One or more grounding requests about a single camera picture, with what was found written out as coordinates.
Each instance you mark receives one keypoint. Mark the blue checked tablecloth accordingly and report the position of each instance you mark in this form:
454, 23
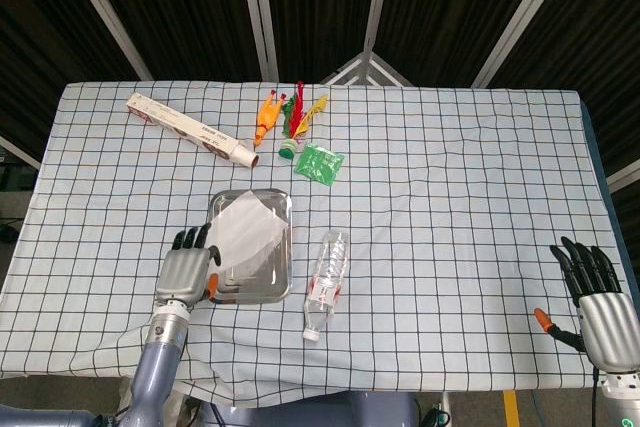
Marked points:
450, 222

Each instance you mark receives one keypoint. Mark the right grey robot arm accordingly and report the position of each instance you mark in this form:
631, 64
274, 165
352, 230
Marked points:
620, 399

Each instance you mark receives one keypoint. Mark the long baking paper box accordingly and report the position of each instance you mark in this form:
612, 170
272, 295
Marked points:
175, 122

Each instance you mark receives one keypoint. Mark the clear plastic water bottle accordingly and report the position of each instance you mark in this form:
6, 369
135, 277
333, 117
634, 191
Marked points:
327, 272

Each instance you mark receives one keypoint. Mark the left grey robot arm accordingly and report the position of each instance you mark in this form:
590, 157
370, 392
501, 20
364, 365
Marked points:
155, 362

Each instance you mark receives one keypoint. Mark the white translucent sheet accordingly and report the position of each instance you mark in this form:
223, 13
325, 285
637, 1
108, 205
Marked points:
245, 232

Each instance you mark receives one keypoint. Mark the green foil packet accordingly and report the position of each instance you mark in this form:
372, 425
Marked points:
320, 164

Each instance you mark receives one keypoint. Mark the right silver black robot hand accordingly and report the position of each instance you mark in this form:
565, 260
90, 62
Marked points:
607, 327

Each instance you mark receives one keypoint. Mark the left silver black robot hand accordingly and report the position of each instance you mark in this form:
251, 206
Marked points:
182, 274

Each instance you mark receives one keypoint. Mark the white paper roll cardboard core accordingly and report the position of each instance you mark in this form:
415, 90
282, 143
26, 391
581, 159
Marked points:
246, 157

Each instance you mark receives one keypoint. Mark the grey metal frame bar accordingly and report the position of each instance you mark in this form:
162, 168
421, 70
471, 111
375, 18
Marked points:
625, 176
20, 152

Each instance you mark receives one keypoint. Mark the feather shuttlecock with green base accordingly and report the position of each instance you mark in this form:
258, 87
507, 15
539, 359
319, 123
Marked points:
287, 149

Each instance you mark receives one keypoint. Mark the blue-grey robot torso base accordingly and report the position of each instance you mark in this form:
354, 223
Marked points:
310, 412

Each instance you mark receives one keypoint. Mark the stainless steel rectangular tray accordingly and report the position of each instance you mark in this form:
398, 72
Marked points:
260, 284

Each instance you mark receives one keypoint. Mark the white triangular frame brace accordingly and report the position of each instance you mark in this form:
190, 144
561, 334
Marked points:
367, 59

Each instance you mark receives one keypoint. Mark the yellow rubber chicken toy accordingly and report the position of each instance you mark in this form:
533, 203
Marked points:
267, 117

